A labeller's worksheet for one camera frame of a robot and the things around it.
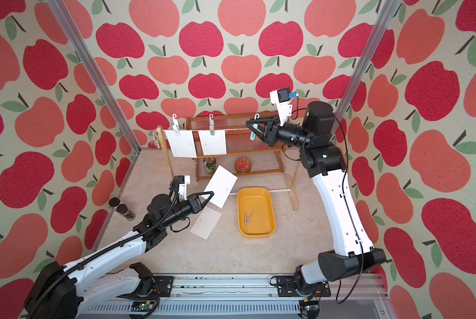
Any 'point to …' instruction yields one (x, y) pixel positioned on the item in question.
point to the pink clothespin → (247, 219)
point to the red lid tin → (242, 165)
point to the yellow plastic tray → (256, 212)
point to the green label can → (209, 164)
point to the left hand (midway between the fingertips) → (214, 199)
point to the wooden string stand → (294, 190)
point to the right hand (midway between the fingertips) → (251, 127)
